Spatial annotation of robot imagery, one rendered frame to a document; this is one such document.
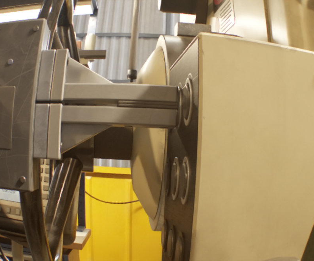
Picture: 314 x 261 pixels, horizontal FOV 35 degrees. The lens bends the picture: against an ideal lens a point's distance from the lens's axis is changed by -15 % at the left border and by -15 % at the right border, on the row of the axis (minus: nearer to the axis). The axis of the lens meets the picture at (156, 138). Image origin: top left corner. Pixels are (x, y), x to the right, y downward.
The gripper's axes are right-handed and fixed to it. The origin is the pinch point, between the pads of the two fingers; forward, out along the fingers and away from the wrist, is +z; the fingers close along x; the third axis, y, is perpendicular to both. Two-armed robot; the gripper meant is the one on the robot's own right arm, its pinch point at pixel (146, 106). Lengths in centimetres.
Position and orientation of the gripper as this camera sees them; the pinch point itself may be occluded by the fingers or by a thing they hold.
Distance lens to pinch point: 39.8
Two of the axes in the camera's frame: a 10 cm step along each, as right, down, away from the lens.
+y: -1.0, 0.4, 9.9
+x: -0.4, 10.0, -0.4
